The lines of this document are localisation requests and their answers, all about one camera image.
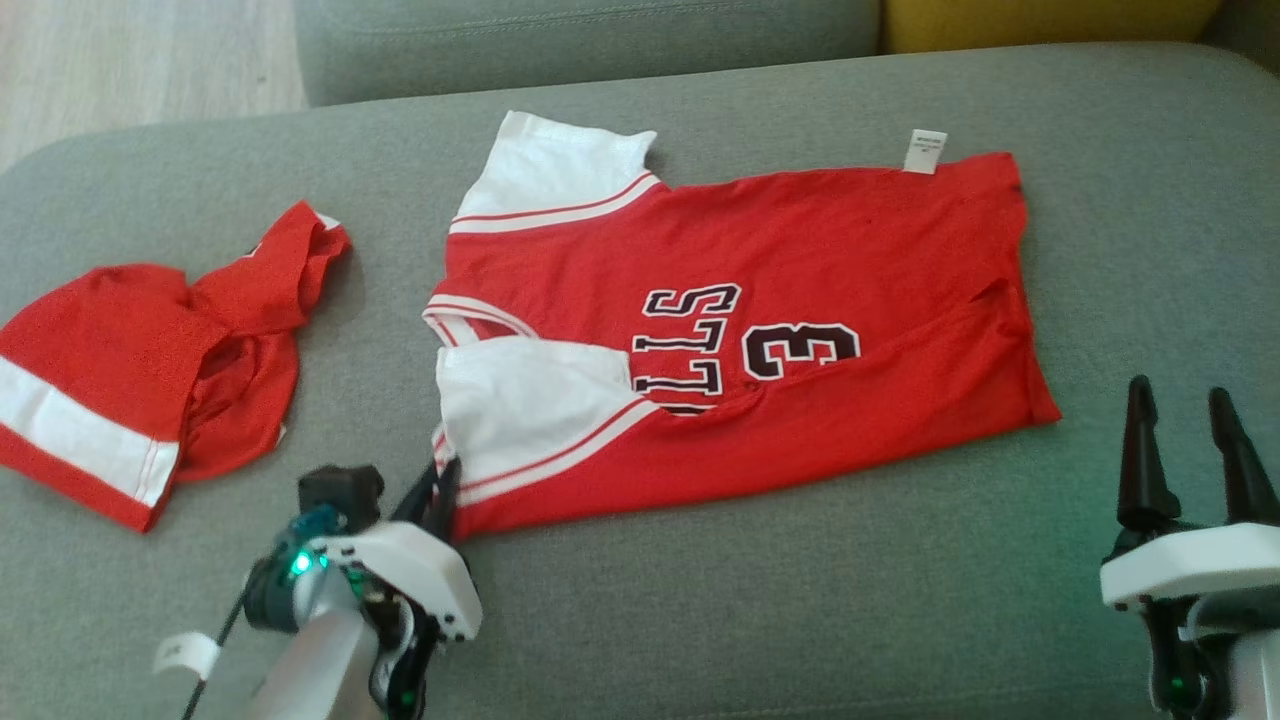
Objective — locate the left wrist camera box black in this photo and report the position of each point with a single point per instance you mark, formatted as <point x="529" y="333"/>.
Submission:
<point x="340" y="492"/>

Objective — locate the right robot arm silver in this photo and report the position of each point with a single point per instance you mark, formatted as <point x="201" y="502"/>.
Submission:
<point x="1255" y="670"/>

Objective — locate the large grey sofa seat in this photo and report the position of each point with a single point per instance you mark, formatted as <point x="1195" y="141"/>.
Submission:
<point x="700" y="620"/>

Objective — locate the red shorts white stripe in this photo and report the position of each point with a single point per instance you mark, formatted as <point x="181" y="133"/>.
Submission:
<point x="110" y="340"/>

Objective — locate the red basketball jersey white sleeves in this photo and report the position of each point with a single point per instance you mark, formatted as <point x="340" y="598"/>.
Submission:
<point x="850" y="250"/>

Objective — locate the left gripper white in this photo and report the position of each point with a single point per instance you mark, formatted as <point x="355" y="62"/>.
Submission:
<point x="420" y="575"/>

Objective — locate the large yellow sofa back cushion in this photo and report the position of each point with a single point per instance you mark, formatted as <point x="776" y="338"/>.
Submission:
<point x="1050" y="20"/>

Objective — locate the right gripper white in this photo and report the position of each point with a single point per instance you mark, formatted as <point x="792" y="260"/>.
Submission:
<point x="1200" y="565"/>

